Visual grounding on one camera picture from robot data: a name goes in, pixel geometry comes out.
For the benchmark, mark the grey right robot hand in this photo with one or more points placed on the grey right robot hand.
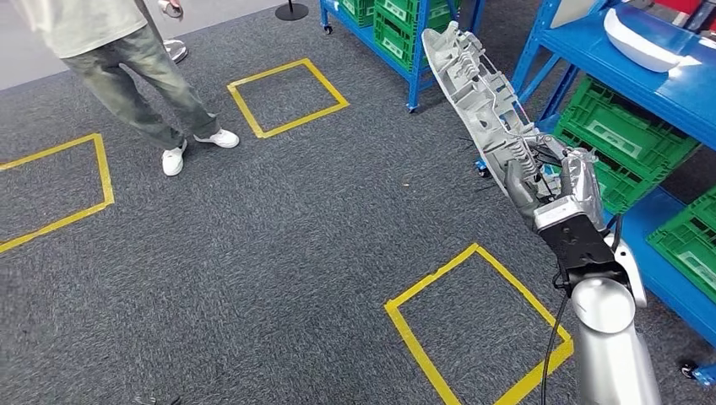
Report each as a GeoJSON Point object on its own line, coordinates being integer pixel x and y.
{"type": "Point", "coordinates": [582, 184]}

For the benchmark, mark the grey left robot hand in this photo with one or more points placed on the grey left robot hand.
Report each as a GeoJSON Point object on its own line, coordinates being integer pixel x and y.
{"type": "Point", "coordinates": [174, 401]}

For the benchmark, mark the person's hand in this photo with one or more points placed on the person's hand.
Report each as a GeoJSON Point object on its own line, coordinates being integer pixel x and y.
{"type": "Point", "coordinates": [172, 8]}

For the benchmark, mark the silver wheel hubcap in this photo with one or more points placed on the silver wheel hubcap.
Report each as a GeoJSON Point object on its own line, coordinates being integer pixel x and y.
{"type": "Point", "coordinates": [475, 95]}

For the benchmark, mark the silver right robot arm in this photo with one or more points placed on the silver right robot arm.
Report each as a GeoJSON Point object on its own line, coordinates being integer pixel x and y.
{"type": "Point", "coordinates": [610, 346]}

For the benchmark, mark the blue metal shelf rack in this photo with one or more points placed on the blue metal shelf rack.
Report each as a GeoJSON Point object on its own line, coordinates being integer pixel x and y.
{"type": "Point", "coordinates": [417, 84]}
{"type": "Point", "coordinates": [671, 95]}

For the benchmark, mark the white plastic cover part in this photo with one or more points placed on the white plastic cover part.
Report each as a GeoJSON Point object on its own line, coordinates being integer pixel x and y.
{"type": "Point", "coordinates": [637, 47]}

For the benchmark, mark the person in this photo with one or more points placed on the person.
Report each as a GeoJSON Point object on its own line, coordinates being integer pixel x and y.
{"type": "Point", "coordinates": [112, 72]}

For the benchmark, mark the yellow floor tape square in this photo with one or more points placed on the yellow floor tape square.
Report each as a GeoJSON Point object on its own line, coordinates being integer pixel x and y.
{"type": "Point", "coordinates": [56, 149]}
{"type": "Point", "coordinates": [431, 274]}
{"type": "Point", "coordinates": [279, 69]}

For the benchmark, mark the silver round post base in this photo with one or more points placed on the silver round post base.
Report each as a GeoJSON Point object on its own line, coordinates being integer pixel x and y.
{"type": "Point", "coordinates": [176, 51]}

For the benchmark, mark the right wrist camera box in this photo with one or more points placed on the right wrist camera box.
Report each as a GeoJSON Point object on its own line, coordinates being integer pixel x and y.
{"type": "Point", "coordinates": [582, 243]}

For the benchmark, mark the black round post base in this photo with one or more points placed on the black round post base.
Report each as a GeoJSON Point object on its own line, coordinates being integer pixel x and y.
{"type": "Point", "coordinates": [292, 11]}

